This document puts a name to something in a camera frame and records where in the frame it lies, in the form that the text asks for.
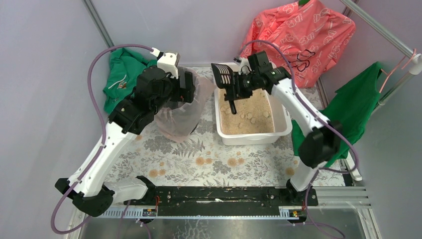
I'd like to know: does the beige cat litter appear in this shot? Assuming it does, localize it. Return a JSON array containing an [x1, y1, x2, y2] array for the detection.
[[218, 89, 274, 135]]

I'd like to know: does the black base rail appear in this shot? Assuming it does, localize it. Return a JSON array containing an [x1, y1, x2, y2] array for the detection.
[[124, 176, 318, 218]]

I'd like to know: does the green shirt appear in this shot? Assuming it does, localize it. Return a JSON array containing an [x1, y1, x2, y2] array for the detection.
[[103, 48, 157, 115], [291, 61, 385, 169]]

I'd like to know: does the black litter scoop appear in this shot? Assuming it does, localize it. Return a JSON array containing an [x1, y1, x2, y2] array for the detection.
[[211, 63, 237, 115]]

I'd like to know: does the black trash bin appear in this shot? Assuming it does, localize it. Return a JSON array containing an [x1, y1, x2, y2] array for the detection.
[[158, 67, 202, 136]]

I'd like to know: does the pink patterned garment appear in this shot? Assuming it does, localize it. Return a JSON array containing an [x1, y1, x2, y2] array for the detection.
[[241, 0, 356, 88]]

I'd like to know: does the white litter box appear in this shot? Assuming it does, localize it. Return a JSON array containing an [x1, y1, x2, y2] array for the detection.
[[214, 88, 293, 146]]

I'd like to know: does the metal clothes rack bar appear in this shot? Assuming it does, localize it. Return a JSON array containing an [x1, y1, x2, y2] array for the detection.
[[340, 0, 422, 108]]

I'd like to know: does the pink plastic bin liner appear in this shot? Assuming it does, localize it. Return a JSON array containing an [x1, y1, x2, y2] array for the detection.
[[154, 67, 215, 143]]

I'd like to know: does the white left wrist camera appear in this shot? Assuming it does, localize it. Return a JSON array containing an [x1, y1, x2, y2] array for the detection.
[[157, 52, 180, 79]]

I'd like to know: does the green shirt back left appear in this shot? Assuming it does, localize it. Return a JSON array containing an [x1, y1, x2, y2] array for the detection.
[[103, 48, 157, 115]]

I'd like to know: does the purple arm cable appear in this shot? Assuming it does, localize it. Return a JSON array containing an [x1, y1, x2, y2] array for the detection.
[[50, 43, 156, 236], [237, 40, 360, 239]]

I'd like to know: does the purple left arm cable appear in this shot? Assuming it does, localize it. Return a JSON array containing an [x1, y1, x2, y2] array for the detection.
[[50, 43, 156, 236]]

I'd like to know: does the green shirt on right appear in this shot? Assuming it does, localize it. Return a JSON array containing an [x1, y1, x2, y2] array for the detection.
[[291, 61, 385, 169]]

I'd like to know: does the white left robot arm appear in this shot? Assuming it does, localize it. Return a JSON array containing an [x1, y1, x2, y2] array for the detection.
[[55, 66, 196, 217]]

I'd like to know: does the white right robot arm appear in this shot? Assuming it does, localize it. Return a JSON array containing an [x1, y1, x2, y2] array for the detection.
[[212, 51, 343, 192]]

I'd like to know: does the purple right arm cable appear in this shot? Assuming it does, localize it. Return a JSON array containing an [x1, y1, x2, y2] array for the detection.
[[237, 40, 360, 239]]

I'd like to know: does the floral table mat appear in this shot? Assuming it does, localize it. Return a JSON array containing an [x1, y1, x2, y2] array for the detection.
[[108, 67, 345, 188]]

